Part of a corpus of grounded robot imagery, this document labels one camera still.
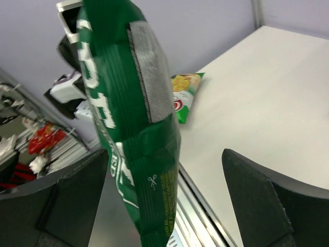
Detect green Chuba bag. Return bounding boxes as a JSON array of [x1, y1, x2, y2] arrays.
[[171, 73, 205, 124]]

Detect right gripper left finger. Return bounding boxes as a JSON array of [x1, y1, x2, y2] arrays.
[[1, 149, 107, 246]]

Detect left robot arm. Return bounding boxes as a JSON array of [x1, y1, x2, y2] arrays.
[[44, 36, 87, 120]]

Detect aluminium mounting rail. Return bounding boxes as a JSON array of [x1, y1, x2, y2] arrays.
[[15, 123, 240, 247]]

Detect snack packs in background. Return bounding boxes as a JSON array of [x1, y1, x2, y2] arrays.
[[27, 123, 66, 155]]

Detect dark green Real chips bag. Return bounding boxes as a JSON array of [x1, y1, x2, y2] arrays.
[[77, 1, 181, 246]]

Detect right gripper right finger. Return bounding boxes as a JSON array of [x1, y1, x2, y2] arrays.
[[222, 149, 328, 246]]

